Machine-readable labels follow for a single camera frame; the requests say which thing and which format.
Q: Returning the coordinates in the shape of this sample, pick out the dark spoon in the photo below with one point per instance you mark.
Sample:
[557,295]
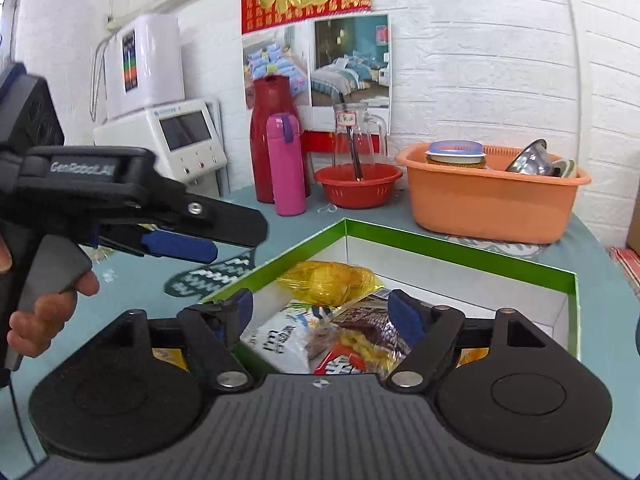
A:
[354,155]

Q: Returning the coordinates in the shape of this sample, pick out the bedroom photo wall poster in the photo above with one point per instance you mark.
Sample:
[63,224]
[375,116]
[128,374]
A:
[350,60]

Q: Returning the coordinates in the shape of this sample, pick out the pink bottle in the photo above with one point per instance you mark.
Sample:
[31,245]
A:
[285,170]

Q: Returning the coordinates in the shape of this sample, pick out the orange plastic basin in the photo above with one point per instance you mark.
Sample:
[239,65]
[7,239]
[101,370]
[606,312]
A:
[490,205]

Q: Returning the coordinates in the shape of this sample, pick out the red plastic basket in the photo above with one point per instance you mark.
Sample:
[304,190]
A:
[357,190]

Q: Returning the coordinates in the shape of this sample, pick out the white green bowl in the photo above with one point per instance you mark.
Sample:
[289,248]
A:
[565,169]

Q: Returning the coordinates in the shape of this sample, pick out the red plaid cloth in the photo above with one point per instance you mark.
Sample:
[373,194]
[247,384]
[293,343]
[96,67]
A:
[627,265]

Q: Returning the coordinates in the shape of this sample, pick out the green cardboard box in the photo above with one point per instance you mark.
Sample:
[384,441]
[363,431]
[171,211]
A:
[450,250]

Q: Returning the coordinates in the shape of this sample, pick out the clear bag of yellow chips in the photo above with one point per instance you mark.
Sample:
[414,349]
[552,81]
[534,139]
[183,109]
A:
[365,325]

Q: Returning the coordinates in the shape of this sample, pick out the yellow translucent snack packet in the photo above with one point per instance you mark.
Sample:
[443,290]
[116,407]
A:
[325,277]

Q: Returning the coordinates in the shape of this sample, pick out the steel bowl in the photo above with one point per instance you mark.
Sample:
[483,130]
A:
[527,160]

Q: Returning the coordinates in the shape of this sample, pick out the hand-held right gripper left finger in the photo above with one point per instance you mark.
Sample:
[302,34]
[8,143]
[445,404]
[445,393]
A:
[245,307]

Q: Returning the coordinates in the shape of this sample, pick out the glass pitcher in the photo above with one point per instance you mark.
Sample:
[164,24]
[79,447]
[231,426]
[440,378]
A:
[370,140]

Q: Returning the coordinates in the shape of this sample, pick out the tall cardboard box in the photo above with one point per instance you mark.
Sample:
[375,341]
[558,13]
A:
[635,230]

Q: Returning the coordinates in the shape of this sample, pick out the white water purifier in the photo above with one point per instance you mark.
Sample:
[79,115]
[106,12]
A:
[150,60]

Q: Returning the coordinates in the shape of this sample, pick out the large red snack bag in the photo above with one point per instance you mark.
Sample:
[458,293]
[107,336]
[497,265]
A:
[340,367]

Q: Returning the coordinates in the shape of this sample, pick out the red thermos jug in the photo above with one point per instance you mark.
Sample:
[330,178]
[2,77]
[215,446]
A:
[260,150]

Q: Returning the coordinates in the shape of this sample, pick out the teal printed tablecloth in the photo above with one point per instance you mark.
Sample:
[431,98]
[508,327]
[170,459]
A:
[600,300]

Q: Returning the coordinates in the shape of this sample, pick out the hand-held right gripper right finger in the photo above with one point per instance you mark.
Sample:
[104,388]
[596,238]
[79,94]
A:
[400,317]

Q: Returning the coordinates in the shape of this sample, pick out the white appliance with screen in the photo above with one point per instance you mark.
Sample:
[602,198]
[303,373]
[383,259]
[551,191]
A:
[150,150]

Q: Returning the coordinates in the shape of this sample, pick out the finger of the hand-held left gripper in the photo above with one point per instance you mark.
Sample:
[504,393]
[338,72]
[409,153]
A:
[220,220]
[180,248]

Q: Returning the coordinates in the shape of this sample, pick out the white snack packet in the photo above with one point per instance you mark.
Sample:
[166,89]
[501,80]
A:
[285,335]

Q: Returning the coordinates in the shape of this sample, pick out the blue-lidded bowl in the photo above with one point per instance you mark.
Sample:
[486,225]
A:
[455,149]

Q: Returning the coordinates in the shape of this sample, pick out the small red box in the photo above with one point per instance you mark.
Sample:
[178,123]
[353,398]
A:
[317,141]

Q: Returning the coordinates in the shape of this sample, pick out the person's left hand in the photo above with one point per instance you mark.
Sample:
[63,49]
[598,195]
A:
[45,317]

